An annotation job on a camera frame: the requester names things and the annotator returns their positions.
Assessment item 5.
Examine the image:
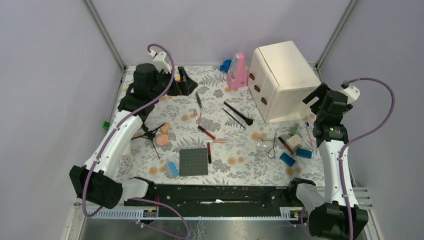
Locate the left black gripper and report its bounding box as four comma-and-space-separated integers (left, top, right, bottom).
149, 66, 198, 100

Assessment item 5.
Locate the white cosmetic box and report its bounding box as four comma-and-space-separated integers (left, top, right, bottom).
286, 133, 303, 149

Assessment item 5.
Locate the black wire loop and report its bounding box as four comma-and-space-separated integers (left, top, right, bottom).
267, 132, 278, 160

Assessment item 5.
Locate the green mascara tube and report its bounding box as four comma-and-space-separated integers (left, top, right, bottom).
290, 124, 299, 136

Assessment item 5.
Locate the green clip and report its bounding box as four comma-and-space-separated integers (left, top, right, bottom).
102, 121, 110, 130

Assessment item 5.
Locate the black mini tripod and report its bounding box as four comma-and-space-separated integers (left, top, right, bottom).
131, 123, 165, 159

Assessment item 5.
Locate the small peach makeup sponge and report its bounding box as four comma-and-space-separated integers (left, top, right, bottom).
160, 123, 171, 134

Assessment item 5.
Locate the cream three-drawer organizer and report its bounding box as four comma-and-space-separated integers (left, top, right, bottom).
248, 41, 321, 124

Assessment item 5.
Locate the clear plastic bag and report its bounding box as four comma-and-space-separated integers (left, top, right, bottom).
256, 139, 274, 149

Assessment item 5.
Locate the red black lip gloss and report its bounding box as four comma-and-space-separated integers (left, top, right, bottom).
197, 125, 216, 140

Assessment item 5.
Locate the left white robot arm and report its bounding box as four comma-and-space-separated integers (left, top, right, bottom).
69, 50, 177, 209

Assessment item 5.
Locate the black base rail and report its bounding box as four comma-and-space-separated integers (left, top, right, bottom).
144, 184, 303, 218

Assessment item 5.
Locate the blue toy brick back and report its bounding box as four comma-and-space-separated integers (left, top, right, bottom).
219, 59, 232, 73

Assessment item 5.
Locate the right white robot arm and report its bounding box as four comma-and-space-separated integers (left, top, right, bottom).
286, 83, 369, 240

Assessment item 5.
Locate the pink thin pencil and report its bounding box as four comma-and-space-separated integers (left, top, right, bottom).
305, 121, 315, 147

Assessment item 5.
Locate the blue lego brick left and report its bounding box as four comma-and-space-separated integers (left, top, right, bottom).
279, 152, 296, 167

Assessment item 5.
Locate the grey lego baseplate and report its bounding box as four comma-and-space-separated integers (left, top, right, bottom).
179, 148, 208, 177

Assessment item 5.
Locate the round peach makeup sponge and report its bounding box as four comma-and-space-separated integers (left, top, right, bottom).
156, 133, 169, 146

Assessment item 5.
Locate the dark red lipstick tube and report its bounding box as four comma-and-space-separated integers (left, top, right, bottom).
206, 142, 212, 164

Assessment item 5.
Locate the blue lego brick right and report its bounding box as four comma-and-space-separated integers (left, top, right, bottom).
296, 148, 313, 159

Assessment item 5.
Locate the thin pink stick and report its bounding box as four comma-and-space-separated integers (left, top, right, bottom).
197, 109, 203, 126

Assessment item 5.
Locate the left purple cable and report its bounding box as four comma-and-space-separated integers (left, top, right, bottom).
81, 43, 191, 240

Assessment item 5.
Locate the brown red makeup pencil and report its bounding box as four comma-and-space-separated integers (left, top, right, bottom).
278, 136, 295, 155

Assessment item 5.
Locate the black makeup brush large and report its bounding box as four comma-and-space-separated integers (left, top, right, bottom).
224, 101, 254, 126

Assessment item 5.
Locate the thin black makeup brush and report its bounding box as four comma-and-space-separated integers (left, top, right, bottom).
222, 108, 246, 129

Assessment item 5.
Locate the blue grey lego brick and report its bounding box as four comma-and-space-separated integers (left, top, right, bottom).
164, 161, 179, 179

